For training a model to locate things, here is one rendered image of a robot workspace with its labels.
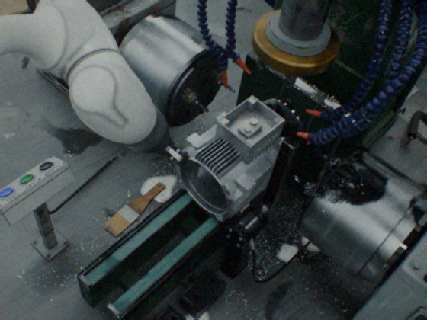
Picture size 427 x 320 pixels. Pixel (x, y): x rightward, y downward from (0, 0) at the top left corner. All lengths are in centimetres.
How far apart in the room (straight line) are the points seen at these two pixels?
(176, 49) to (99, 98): 55
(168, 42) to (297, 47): 38
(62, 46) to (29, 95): 86
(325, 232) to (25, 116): 96
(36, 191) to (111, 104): 43
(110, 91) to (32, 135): 85
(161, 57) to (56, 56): 47
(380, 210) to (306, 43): 37
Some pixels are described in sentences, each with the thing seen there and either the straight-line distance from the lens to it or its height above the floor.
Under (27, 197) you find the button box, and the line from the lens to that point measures 114.
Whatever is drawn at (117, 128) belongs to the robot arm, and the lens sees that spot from 80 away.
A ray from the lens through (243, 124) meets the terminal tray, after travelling 118.
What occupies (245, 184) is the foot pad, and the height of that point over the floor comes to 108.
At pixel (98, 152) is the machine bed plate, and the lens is 152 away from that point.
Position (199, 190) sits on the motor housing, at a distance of 127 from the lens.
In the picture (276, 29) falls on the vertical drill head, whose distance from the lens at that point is 107.
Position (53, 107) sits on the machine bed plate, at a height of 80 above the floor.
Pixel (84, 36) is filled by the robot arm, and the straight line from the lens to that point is 86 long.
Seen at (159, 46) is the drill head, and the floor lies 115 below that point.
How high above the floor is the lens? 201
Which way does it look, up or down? 53 degrees down
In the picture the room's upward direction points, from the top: 10 degrees clockwise
